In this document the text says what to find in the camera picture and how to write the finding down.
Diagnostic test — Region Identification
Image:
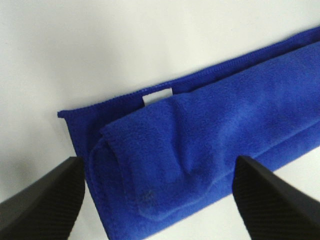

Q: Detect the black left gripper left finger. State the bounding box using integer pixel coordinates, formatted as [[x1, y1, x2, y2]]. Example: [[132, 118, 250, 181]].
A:
[[0, 157, 85, 240]]

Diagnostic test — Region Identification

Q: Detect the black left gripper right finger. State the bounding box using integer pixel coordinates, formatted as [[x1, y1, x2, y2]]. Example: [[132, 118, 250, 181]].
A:
[[232, 156, 320, 240]]

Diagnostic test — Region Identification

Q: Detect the blue microfibre towel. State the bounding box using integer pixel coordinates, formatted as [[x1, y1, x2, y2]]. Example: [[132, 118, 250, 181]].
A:
[[57, 27, 320, 240]]

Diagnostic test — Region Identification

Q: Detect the white towel label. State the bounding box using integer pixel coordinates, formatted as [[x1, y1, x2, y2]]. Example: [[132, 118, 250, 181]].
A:
[[142, 88, 173, 106]]

